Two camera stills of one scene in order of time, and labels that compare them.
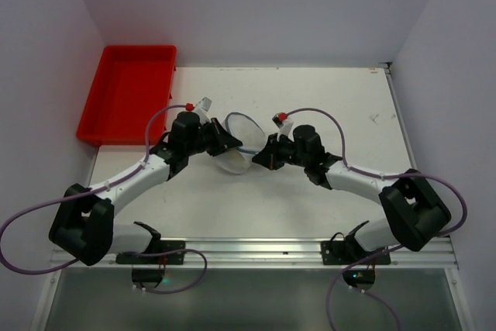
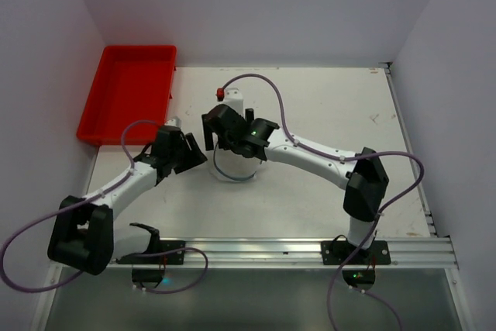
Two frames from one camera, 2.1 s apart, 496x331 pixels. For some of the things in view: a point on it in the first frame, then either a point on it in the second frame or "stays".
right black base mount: (358, 266) stays
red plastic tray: (131, 82) stays
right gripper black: (273, 151) → (218, 122)
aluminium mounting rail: (291, 252) stays
